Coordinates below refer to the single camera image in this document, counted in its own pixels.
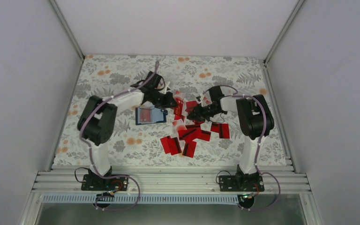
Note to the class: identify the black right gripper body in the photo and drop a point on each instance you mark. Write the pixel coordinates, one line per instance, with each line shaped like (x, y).
(207, 112)

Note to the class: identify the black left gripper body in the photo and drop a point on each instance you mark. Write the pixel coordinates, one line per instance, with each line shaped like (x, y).
(160, 102)

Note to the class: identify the navy blue card holder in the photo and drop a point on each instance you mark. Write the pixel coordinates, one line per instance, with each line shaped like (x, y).
(158, 115)

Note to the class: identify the red chip card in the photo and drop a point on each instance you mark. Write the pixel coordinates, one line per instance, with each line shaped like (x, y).
(178, 109)

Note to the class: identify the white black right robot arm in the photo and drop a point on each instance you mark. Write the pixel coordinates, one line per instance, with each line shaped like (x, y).
(255, 120)

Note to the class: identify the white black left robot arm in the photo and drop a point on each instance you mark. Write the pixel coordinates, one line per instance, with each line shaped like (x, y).
(97, 121)

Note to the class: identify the red card pile centre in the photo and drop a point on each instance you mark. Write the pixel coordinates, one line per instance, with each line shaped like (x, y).
(193, 132)

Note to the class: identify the red card far right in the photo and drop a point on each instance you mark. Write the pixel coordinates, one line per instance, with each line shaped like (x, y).
(222, 129)

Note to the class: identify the red card front bottom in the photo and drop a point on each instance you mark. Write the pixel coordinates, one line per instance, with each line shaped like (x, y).
(189, 149)

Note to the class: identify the red card front middle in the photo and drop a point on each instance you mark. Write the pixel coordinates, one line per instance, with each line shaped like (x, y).
(174, 146)

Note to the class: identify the red card front left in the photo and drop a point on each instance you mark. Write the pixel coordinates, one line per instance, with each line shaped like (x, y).
(165, 144)

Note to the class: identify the floral patterned table cloth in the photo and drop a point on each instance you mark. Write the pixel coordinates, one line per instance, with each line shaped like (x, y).
(130, 144)

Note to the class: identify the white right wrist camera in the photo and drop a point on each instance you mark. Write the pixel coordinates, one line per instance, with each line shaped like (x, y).
(204, 101)

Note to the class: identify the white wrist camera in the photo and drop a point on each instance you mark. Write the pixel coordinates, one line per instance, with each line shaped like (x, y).
(166, 88)
(204, 101)

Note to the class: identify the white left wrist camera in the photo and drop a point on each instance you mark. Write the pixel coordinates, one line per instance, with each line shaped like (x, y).
(166, 88)

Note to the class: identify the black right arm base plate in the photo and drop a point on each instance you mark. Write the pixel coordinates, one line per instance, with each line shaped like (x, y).
(232, 183)

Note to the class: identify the grey slotted cable duct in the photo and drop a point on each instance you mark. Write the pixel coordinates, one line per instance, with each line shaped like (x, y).
(143, 199)

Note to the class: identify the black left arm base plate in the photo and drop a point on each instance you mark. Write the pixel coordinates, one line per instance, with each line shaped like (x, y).
(92, 182)

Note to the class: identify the aluminium front rail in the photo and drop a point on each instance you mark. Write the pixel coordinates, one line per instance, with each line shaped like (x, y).
(173, 179)

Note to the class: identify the aluminium left corner post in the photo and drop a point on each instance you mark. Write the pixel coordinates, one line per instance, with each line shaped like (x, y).
(60, 16)

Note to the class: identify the aluminium corner post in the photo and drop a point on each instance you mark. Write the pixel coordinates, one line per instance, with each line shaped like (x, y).
(60, 16)
(284, 30)

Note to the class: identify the aluminium right corner post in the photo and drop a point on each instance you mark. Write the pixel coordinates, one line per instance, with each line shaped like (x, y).
(284, 30)

